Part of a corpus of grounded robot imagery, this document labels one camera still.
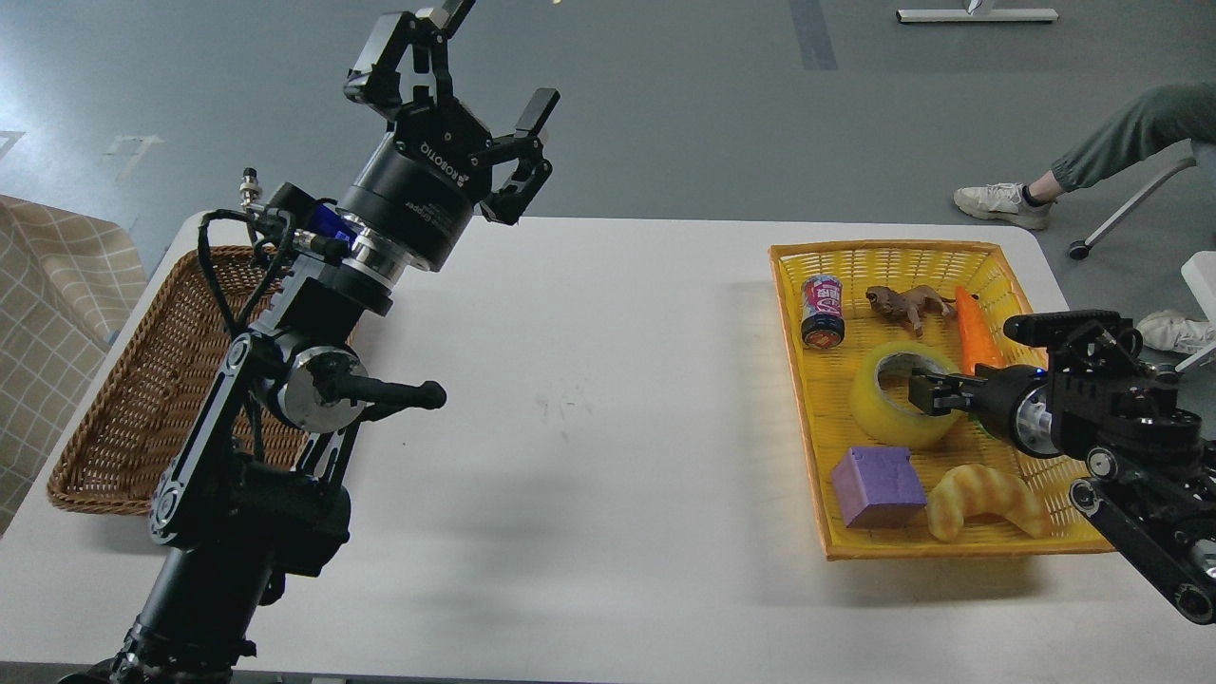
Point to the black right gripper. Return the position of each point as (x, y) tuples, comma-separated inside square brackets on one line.
[(1009, 403)]

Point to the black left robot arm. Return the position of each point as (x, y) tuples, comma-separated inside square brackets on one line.
[(256, 492)]

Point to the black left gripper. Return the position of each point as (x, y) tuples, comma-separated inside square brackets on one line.
[(418, 188)]

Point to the toy croissant bread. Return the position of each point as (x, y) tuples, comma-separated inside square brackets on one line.
[(975, 489)]

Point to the brown wicker basket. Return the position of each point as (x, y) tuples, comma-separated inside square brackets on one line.
[(147, 404)]

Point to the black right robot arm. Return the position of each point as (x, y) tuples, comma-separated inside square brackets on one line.
[(1150, 484)]

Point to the purple cube block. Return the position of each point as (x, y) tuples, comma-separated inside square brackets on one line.
[(877, 487)]

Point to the beige checkered cloth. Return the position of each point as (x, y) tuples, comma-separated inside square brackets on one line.
[(69, 283)]

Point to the white sneaker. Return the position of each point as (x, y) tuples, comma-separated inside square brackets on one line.
[(1173, 331), (1006, 202)]

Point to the brown toy animal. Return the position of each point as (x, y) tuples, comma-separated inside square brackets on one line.
[(906, 308)]

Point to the office chair leg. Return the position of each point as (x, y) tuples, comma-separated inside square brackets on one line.
[(1081, 248)]

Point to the person in green trousers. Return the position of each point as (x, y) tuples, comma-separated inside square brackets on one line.
[(1160, 117)]

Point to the small soda can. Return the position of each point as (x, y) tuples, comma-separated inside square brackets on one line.
[(823, 322)]

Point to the orange toy carrot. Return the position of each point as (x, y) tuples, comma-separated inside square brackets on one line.
[(978, 347)]

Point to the yellow plastic basket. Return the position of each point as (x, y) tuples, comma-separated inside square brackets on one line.
[(823, 380)]

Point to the yellow tape roll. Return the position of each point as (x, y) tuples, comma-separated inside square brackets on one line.
[(882, 418)]

